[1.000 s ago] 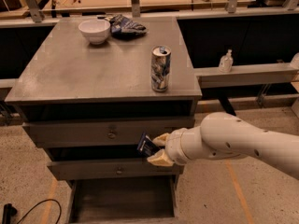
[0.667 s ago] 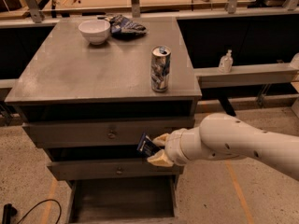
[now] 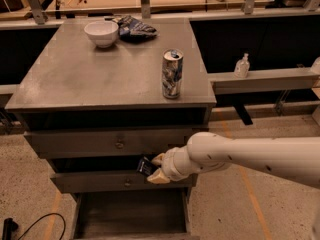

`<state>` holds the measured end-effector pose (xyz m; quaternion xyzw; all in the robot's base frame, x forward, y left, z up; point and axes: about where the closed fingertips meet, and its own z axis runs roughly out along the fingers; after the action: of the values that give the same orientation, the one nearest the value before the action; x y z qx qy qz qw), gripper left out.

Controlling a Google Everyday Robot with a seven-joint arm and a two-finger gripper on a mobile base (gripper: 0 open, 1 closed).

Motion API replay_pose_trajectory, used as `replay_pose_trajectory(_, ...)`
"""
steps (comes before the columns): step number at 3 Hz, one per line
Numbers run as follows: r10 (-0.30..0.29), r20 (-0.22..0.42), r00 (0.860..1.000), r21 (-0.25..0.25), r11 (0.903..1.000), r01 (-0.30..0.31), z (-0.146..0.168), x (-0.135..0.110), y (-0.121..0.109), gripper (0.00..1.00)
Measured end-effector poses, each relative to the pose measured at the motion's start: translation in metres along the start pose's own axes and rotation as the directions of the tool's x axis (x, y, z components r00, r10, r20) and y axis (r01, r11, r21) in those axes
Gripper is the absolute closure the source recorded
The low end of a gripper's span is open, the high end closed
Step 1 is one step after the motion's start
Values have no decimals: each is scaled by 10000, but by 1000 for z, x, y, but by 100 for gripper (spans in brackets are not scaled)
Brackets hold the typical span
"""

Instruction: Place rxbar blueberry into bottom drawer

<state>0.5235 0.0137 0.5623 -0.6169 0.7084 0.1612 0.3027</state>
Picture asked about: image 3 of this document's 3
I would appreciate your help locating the blue chip bag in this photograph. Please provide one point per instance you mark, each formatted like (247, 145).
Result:
(132, 29)

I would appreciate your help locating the grey metal bracket middle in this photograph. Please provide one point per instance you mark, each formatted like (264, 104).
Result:
(145, 9)

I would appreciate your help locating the clear sanitizer pump bottle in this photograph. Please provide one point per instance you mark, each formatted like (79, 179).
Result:
(242, 66)

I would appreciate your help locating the grey metal bracket left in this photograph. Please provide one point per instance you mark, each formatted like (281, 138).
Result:
(37, 12)

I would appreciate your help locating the black plug device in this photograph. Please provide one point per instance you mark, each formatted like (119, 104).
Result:
(9, 226)

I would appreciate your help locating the bottom grey drawer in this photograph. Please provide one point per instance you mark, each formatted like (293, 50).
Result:
(157, 214)

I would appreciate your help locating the top grey drawer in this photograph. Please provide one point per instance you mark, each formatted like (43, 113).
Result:
(84, 143)

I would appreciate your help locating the white ceramic bowl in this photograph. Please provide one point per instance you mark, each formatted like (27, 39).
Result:
(102, 33)

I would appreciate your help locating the silver blue drink can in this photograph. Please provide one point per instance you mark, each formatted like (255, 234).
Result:
(172, 65)

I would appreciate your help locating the middle grey drawer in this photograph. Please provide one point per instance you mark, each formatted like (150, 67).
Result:
(119, 180)

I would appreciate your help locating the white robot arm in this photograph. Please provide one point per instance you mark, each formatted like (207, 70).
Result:
(250, 189)

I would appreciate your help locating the grey metal rail shelf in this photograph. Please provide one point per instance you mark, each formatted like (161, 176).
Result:
(264, 81)

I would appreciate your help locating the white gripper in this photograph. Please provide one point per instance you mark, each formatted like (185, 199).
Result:
(170, 164)

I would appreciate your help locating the wooden workbench behind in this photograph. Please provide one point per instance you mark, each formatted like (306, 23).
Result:
(20, 9)

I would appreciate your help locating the grey drawer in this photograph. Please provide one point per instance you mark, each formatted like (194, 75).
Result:
(119, 180)
(157, 214)
(84, 143)

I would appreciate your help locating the grey drawer cabinet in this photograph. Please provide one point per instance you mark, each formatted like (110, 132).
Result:
(76, 85)

